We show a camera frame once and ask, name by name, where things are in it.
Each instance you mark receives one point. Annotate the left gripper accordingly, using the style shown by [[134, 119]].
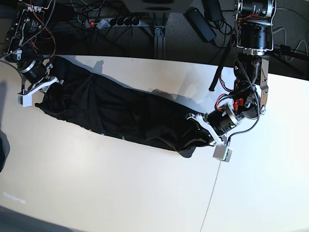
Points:
[[223, 121]]

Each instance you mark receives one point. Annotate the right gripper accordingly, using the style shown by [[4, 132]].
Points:
[[36, 73]]

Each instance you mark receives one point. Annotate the black T-shirt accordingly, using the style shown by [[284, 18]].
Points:
[[106, 107]]

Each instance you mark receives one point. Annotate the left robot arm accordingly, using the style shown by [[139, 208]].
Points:
[[250, 40]]

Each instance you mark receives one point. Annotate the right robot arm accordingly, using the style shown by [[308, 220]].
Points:
[[19, 46]]

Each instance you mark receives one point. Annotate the grey power strip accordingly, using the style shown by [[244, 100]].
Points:
[[113, 22]]

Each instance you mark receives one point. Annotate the dark object at left edge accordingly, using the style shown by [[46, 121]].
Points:
[[4, 149]]

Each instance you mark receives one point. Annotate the black tripod stand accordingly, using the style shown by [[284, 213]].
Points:
[[284, 50]]

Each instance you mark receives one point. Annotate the black power adapter brick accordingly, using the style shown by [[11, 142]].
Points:
[[200, 25]]

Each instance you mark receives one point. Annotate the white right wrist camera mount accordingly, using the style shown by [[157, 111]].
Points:
[[24, 98]]

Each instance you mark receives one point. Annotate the aluminium frame post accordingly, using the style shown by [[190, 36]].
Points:
[[160, 21]]

